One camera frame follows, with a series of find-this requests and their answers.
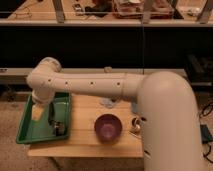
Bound black box on floor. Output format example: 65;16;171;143
200;124;213;144

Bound wooden table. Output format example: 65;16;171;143
27;93;145;171

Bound black handled brush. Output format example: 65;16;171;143
48;103;65;136

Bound small metal cup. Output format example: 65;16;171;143
131;118;141;133

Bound blue grey cloth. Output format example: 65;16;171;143
100;98;117;109

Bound light blue cup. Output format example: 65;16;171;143
131;102;138;114

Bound green plastic tray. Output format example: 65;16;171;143
16;93;71;144

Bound metal spoon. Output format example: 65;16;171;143
129;132;141;139

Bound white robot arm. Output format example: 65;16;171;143
26;57;205;171

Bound purple bowl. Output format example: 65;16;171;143
94;114;122;143

